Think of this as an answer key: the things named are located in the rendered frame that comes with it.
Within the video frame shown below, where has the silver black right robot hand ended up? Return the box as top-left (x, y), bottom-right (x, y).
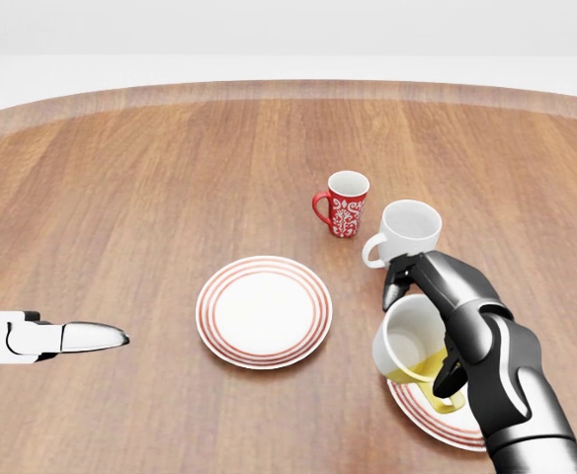
top-left (381, 250), bottom-right (577, 453)

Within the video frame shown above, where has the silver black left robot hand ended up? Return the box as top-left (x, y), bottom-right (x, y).
top-left (0, 101), bottom-right (131, 365)

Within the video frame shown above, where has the yellow and white mug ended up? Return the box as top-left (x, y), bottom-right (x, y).
top-left (371, 293), bottom-right (467, 415)

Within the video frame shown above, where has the white plate with red rings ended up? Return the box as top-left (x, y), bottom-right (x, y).
top-left (195, 255), bottom-right (334, 371)
top-left (386, 377), bottom-right (490, 453)

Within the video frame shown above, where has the plain white mug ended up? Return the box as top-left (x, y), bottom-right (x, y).
top-left (361, 198), bottom-right (443, 271)

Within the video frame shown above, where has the red white patterned mug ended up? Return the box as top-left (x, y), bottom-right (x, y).
top-left (311, 170), bottom-right (371, 239)

